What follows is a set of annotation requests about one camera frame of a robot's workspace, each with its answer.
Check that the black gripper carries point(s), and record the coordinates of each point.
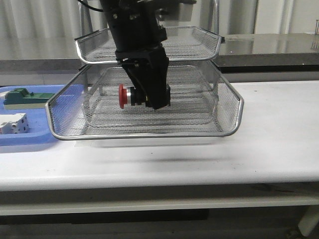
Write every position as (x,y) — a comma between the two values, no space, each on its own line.
(152,82)

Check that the red emergency stop button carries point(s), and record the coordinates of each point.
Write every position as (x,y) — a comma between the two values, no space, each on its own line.
(129,97)

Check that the silver mesh tray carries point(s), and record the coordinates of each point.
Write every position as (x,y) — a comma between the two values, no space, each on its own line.
(184,43)
(203,104)

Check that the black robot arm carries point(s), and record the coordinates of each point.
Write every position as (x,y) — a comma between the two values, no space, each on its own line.
(138,38)

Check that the blue plastic tray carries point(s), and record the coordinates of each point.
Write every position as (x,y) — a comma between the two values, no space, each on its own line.
(39,131)

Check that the green and beige module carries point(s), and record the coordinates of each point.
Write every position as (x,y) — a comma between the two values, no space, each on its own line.
(21,98)

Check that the white circuit breaker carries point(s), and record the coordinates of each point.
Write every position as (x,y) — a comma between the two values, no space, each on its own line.
(14,123)

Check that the dark countertop bench behind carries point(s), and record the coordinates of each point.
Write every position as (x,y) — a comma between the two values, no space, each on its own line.
(297,52)

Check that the white table leg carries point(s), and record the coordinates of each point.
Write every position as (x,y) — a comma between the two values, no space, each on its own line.
(309,220)

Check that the silver metal rack frame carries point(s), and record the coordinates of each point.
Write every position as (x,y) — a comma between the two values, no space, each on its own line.
(213,18)

